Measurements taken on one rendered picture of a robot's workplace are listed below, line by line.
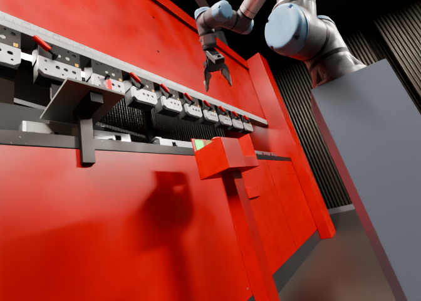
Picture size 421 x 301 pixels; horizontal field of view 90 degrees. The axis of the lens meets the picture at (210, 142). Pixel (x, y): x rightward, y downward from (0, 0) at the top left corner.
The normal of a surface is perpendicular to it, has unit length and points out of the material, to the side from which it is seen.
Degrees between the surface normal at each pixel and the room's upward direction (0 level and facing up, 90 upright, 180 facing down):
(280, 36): 97
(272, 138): 90
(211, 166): 90
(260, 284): 90
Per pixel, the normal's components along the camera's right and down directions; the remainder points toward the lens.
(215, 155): -0.69, -0.04
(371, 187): -0.43, -0.17
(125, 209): 0.74, -0.38
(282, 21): -0.80, 0.17
